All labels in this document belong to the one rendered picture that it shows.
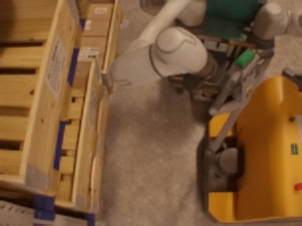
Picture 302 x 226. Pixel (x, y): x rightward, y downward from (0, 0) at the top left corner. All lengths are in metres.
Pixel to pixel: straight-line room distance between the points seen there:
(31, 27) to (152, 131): 1.43
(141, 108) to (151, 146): 0.35
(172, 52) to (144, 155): 1.75
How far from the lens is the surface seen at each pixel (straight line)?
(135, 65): 0.84
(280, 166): 1.65
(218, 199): 2.07
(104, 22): 2.46
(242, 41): 1.99
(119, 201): 2.39
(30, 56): 1.36
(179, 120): 2.53
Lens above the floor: 2.36
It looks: 68 degrees down
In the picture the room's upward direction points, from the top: 3 degrees counter-clockwise
